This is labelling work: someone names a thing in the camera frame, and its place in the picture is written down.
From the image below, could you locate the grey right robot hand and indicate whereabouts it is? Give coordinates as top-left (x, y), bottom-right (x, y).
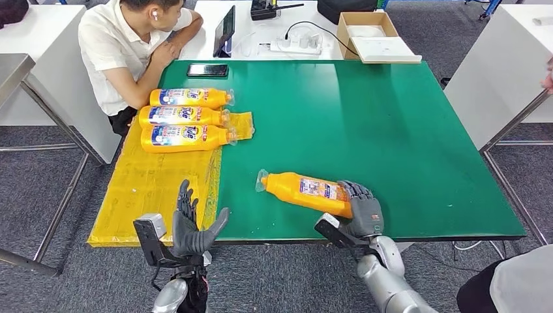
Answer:
top-left (336, 179), bottom-right (386, 241)

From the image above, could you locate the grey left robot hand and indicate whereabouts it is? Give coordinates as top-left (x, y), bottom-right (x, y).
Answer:
top-left (171, 179), bottom-right (231, 258)

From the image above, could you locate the person's right hand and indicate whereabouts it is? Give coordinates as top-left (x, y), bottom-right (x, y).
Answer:
top-left (150, 40), bottom-right (181, 69)

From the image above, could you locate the orange detergent bottle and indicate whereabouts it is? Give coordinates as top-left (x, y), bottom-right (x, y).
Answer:
top-left (138, 105), bottom-right (232, 130)
top-left (149, 88), bottom-right (236, 110)
top-left (254, 168), bottom-right (354, 220)
top-left (140, 124), bottom-right (239, 154)

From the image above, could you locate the black smartphone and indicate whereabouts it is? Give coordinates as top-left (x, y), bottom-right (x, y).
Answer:
top-left (187, 63), bottom-right (230, 79)

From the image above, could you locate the yellow taped cardboard sheet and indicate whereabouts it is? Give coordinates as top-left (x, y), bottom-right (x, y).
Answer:
top-left (87, 111), bottom-right (255, 248)

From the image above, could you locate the black tablet on stand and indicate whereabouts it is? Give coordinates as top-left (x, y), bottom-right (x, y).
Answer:
top-left (213, 5), bottom-right (237, 58)

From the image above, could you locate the white desk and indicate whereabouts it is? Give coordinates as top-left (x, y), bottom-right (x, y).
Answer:
top-left (443, 4), bottom-right (553, 151)
top-left (0, 4), bottom-right (122, 164)
top-left (179, 0), bottom-right (345, 61)

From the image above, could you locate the black radio with antenna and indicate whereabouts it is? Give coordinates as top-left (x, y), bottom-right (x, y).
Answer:
top-left (250, 0), bottom-right (305, 22)

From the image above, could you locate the white power strip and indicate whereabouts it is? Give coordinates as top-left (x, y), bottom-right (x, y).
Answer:
top-left (269, 33), bottom-right (323, 56)

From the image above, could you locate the steel table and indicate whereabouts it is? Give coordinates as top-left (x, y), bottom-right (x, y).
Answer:
top-left (0, 53), bottom-right (106, 277)

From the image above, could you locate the dark bag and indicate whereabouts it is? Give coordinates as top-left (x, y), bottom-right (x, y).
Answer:
top-left (0, 0), bottom-right (30, 27)

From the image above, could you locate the white box lid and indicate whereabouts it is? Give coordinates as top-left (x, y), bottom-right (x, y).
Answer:
top-left (351, 37), bottom-right (423, 65)

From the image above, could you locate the white foam insert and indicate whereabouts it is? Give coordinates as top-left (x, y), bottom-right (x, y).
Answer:
top-left (347, 25), bottom-right (388, 39)

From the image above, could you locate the black bag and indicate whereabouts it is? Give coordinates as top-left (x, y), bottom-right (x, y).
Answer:
top-left (317, 0), bottom-right (380, 25)

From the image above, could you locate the brown cardboard box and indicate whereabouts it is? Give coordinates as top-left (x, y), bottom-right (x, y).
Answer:
top-left (336, 11), bottom-right (400, 61)

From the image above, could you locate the blue metal rack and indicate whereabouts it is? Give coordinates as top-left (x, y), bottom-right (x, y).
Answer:
top-left (466, 0), bottom-right (505, 21)

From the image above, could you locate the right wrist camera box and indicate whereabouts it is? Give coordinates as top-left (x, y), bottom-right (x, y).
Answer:
top-left (313, 213), bottom-right (343, 248)

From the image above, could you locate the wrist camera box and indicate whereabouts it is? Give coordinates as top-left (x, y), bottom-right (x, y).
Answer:
top-left (132, 213), bottom-right (168, 269)
top-left (313, 213), bottom-right (343, 248)

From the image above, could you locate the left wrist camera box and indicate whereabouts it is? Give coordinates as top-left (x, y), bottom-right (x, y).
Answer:
top-left (132, 213), bottom-right (168, 269)

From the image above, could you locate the white floor cable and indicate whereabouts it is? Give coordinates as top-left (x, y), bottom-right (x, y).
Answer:
top-left (451, 240), bottom-right (506, 260)

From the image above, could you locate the black power cable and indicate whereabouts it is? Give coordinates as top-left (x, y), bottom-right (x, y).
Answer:
top-left (284, 20), bottom-right (360, 58)

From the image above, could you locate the steel table frame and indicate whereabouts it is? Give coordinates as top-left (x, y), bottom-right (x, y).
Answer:
top-left (479, 88), bottom-right (553, 247)

